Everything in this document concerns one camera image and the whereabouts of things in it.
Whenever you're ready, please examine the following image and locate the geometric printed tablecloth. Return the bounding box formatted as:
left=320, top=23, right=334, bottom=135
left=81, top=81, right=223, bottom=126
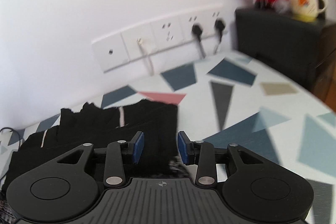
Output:
left=0, top=52, right=336, bottom=224

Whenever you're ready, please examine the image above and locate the black plug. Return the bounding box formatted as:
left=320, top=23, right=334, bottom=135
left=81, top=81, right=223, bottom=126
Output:
left=190, top=23, right=206, bottom=58
left=213, top=18, right=226, bottom=54

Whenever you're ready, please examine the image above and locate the white wall socket panel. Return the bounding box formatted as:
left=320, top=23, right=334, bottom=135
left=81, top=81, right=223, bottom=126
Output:
left=91, top=4, right=231, bottom=73

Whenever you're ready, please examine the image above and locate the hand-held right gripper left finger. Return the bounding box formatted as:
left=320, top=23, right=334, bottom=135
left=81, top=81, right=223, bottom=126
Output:
left=56, top=131, right=145, bottom=187

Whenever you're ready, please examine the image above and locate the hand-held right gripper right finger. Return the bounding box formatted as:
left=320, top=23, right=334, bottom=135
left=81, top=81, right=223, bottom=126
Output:
left=177, top=131, right=265, bottom=187

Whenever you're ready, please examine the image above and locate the white cable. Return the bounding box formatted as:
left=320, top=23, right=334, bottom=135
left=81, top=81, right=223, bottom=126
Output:
left=136, top=38, right=155, bottom=76

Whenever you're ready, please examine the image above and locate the black cabinet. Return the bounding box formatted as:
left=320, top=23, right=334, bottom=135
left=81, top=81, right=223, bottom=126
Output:
left=234, top=5, right=328, bottom=92

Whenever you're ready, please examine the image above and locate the cream mug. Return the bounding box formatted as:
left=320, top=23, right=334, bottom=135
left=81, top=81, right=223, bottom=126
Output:
left=287, top=0, right=328, bottom=22

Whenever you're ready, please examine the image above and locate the black knitted garment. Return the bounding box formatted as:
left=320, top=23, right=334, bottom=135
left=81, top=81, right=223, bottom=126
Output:
left=4, top=99, right=193, bottom=193

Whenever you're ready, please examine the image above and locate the wooden cabinet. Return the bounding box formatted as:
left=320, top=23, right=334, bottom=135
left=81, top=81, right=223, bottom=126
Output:
left=310, top=18, right=336, bottom=104

